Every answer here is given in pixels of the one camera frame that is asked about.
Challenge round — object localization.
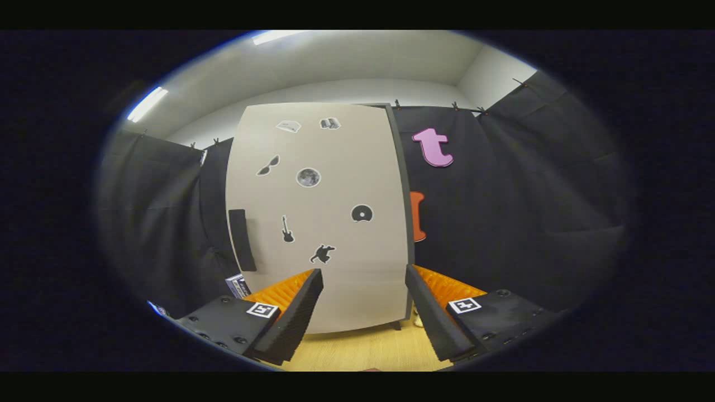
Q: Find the ceiling light panel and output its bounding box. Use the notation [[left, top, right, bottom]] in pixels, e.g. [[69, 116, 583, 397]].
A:
[[251, 30, 308, 46], [127, 87, 168, 122]]

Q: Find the grey cabinet body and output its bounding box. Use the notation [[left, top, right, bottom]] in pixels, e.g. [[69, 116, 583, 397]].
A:
[[357, 102, 416, 331]]

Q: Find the black backdrop cloth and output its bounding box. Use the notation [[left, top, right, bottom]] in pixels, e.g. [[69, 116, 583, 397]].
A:
[[95, 70, 637, 319]]

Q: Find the black door handle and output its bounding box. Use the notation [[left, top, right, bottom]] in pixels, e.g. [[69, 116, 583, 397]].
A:
[[228, 209, 258, 272]]

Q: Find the blue white box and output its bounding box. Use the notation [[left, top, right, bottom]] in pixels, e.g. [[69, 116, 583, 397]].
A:
[[225, 274, 252, 298]]

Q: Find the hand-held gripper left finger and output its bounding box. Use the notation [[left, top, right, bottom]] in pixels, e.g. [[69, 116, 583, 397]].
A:
[[168, 269, 324, 366]]

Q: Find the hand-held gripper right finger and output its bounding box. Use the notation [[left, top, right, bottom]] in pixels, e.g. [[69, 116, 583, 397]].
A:
[[405, 264, 565, 363]]

